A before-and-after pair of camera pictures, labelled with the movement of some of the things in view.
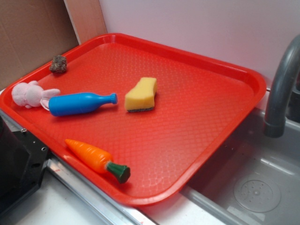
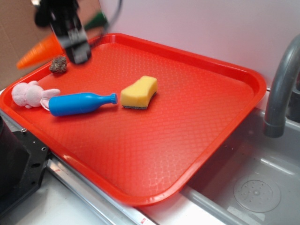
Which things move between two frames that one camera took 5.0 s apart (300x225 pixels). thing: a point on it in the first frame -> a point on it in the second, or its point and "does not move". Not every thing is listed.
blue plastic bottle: [62, 105] does not move
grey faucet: [274, 122] does not move
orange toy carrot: [98, 161] -> [48, 47]
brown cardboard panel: [33, 32] does not move
